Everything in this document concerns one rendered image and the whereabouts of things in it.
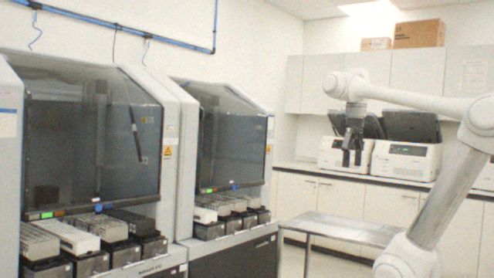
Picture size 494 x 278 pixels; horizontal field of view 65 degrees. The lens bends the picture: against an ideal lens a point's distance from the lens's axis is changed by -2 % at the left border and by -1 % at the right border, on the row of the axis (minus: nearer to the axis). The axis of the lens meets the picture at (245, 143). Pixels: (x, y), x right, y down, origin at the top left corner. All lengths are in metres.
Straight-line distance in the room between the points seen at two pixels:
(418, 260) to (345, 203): 2.78
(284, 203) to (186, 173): 2.66
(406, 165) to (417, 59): 1.08
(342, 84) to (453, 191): 0.54
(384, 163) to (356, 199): 0.47
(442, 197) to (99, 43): 2.38
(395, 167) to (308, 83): 1.45
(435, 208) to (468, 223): 2.50
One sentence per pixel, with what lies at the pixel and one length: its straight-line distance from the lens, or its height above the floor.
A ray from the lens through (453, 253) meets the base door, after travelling 4.00.
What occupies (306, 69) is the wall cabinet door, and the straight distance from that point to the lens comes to 4.73.
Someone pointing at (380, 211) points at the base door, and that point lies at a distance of 4.07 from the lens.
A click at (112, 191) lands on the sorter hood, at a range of 1.70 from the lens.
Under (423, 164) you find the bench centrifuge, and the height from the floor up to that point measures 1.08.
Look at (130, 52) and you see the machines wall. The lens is 3.13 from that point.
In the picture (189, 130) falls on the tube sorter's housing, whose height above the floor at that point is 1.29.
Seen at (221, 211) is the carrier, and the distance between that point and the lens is 2.21.
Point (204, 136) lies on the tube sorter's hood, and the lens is 2.03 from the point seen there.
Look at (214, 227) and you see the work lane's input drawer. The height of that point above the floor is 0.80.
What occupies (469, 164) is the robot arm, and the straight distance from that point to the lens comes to 1.39.
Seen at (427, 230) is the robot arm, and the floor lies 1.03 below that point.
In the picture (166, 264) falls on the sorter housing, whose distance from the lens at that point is 1.89.
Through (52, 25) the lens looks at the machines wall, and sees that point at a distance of 2.83.
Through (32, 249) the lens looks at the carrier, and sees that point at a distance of 1.59.
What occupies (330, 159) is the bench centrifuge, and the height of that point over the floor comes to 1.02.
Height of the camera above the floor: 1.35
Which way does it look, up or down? 3 degrees down
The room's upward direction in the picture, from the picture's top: 4 degrees clockwise
